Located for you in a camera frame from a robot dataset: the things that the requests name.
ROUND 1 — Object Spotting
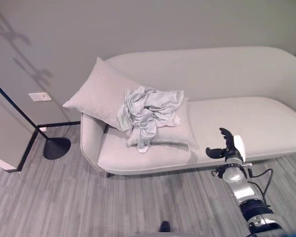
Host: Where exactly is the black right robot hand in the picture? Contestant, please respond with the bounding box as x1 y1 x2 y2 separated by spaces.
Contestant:
205 127 246 160

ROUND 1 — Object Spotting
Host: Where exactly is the large grey pillow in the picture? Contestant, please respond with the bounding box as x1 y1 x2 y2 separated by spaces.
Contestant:
62 56 142 131

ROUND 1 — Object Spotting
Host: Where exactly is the light grey sofa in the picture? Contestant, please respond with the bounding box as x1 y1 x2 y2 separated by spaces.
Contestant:
80 45 296 179

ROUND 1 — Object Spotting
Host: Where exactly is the black clothes rack stand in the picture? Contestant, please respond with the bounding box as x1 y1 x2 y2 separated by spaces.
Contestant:
0 76 72 160

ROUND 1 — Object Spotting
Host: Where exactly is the flat grey cushion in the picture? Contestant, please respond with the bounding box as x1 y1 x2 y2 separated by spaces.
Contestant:
126 96 198 150

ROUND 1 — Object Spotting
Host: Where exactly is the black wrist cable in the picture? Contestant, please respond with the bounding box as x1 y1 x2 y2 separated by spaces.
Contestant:
248 168 274 205

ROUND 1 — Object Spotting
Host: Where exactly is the white wall outlet plate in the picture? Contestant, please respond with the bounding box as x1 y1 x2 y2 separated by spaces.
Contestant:
28 92 52 102

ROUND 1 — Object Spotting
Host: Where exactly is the crumpled light blue garment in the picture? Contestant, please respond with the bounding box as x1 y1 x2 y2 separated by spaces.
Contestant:
116 85 185 154

